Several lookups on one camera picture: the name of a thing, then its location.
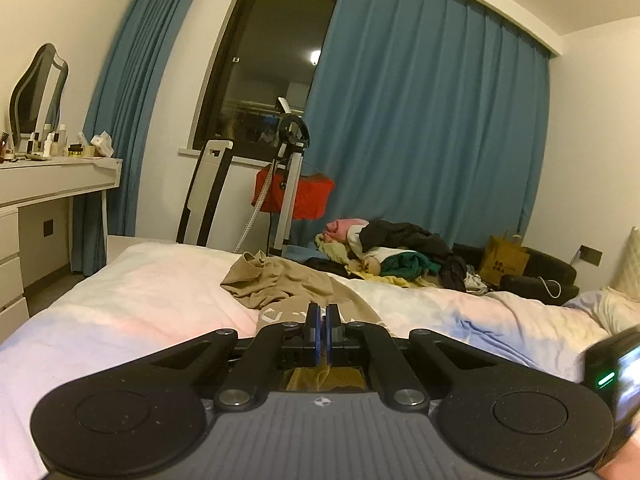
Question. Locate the brown paper bag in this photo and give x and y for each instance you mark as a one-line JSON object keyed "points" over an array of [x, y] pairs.
{"points": [[503, 255]]}

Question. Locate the wavy framed vanity mirror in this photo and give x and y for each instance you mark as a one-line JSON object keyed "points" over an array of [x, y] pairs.
{"points": [[35, 102]]}

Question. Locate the cream pillow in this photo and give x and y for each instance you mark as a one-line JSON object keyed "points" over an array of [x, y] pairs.
{"points": [[627, 278]]}

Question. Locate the pastel tie-dye bed duvet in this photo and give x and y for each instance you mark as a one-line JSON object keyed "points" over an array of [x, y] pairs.
{"points": [[155, 295]]}

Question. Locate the pile of mixed clothes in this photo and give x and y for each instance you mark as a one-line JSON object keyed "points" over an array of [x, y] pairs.
{"points": [[398, 253]]}

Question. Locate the garment steamer stand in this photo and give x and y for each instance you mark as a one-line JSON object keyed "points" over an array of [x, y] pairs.
{"points": [[294, 138]]}

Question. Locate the black wall socket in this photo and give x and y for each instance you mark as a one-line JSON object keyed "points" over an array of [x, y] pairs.
{"points": [[590, 255]]}

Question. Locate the blue curtain right panel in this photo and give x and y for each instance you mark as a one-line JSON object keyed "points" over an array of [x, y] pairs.
{"points": [[433, 112]]}

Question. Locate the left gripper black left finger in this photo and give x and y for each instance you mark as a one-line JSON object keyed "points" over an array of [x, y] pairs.
{"points": [[260, 364]]}

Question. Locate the dark window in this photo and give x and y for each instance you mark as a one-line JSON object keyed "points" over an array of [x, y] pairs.
{"points": [[270, 50]]}

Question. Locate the white black chair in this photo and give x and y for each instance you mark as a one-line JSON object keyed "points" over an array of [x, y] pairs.
{"points": [[204, 192]]}

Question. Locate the white tissue box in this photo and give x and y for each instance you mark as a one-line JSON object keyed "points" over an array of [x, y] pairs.
{"points": [[103, 144]]}

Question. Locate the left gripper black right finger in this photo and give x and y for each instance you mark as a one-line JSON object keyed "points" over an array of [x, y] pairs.
{"points": [[370, 348]]}

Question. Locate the black armchair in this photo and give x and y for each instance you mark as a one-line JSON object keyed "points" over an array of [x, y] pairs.
{"points": [[545, 278]]}

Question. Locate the blue curtain panel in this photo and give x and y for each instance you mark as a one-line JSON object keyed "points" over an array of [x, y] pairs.
{"points": [[433, 112], [122, 105]]}

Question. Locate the tan brown shirt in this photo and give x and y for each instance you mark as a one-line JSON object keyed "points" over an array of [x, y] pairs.
{"points": [[280, 290]]}

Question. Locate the blue curtain left panel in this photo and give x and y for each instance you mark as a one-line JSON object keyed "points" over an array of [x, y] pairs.
{"points": [[122, 105]]}

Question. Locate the red cloth basket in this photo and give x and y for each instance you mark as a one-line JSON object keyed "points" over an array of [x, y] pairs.
{"points": [[312, 195]]}

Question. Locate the white vanity desk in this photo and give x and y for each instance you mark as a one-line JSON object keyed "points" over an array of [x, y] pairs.
{"points": [[36, 222]]}

